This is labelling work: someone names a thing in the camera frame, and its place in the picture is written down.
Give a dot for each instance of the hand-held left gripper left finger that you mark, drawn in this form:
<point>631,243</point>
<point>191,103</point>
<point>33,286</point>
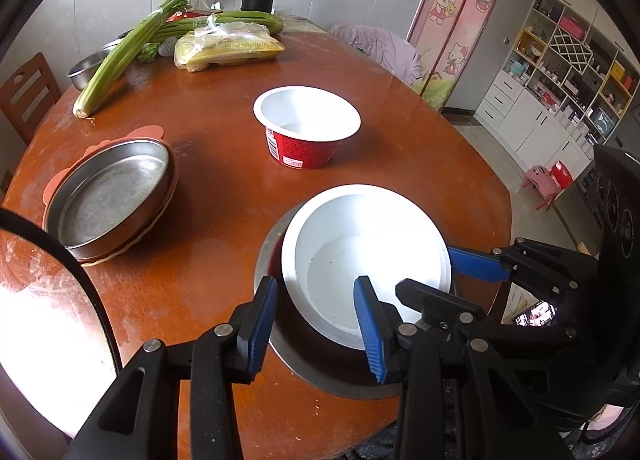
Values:
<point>260,335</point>

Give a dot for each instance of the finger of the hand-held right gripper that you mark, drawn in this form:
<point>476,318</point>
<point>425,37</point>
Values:
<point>475,264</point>
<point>440,302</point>

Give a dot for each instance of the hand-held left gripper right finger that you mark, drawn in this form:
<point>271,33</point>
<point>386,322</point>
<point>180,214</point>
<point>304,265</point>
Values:
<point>370,335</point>

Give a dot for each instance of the round steel pan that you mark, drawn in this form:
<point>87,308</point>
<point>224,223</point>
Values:
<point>110,195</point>
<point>310,365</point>

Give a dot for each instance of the wide white disposable bowl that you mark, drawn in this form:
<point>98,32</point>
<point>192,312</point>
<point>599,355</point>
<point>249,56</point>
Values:
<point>360,240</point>

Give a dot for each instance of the red instant noodle bowl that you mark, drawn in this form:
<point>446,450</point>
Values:
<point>305,150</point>

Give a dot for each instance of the pink child stool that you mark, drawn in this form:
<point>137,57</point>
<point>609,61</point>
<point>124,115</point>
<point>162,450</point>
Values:
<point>537,176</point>

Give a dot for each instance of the white display cabinet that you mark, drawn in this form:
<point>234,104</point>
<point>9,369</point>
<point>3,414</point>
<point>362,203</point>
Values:
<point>525,110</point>

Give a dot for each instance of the pale purple cloth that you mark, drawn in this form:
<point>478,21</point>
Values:
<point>380,48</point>

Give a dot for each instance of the pink cartoon cat wardrobe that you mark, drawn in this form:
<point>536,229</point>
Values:
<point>465,15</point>

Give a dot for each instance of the plastic bag of corn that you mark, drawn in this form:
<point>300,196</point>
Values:
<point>230,48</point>

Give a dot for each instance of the white foam fruit net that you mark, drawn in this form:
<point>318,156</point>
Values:
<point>169,46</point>

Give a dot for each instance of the green leafy vegetable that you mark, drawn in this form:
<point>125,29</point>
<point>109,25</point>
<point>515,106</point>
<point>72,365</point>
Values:
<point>147,53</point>

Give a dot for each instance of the thick celery bunch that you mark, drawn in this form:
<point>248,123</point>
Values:
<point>115,58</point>

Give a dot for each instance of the thin celery stalks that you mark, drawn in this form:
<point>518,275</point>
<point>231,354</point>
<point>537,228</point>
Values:
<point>240,19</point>

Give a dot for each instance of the steel basin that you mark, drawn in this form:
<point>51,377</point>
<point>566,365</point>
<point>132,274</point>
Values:
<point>82,73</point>

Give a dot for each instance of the red packet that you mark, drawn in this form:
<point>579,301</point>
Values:
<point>180,15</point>

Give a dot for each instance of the slatted wooden chair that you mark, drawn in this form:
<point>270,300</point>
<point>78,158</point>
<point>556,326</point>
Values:
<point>30,90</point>

